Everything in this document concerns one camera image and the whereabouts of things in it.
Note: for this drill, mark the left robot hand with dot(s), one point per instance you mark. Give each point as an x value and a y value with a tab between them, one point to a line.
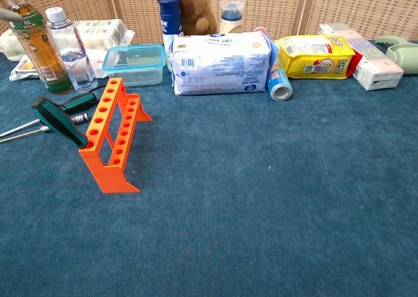
8	14

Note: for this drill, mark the large green black screwdriver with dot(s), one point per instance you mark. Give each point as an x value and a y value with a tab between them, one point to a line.
81	101

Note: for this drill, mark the small thin green screwdriver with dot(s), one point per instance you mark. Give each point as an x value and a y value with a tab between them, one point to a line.
58	120

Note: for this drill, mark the orange test tube rack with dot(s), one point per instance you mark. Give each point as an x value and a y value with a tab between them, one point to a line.
114	179

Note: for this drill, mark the green tea bottle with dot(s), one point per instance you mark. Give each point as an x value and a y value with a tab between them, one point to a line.
39	49

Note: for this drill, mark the white packet red print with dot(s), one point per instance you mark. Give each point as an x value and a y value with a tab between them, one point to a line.
23	68

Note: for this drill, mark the clear water bottle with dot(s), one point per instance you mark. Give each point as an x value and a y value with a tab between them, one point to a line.
65	32

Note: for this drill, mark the white paper roll pack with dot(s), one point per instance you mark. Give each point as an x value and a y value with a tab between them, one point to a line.
98	32

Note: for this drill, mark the clear container blue lid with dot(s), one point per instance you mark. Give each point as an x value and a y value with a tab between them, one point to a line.
134	65

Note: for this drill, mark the blue cap spray can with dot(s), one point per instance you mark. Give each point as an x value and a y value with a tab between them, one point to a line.
170	16

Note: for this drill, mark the brown capybara plush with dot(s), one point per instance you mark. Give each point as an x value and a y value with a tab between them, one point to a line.
196	9

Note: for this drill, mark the white wet wipes pack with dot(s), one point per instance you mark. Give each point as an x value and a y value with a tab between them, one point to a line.
222	62

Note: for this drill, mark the cream bottle clear cap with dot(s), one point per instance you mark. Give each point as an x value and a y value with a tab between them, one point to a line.
232	23

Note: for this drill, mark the rattan folding screen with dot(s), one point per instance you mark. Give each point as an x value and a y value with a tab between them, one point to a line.
277	9

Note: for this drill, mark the blue plastic wrap roll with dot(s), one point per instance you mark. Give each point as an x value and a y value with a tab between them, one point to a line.
279	85

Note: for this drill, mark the yellow snack bag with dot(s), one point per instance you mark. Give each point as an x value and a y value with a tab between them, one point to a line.
313	62

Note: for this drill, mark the blue carpet table cover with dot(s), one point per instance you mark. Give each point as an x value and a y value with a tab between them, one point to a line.
261	196

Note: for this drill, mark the yellow red snack box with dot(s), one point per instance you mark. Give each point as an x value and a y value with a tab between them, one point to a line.
357	63

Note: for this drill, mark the pastel tissue box pack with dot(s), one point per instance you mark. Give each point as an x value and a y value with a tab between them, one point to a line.
375	68

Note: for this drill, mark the pale green lint roller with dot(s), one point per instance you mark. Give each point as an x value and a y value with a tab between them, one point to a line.
405	55

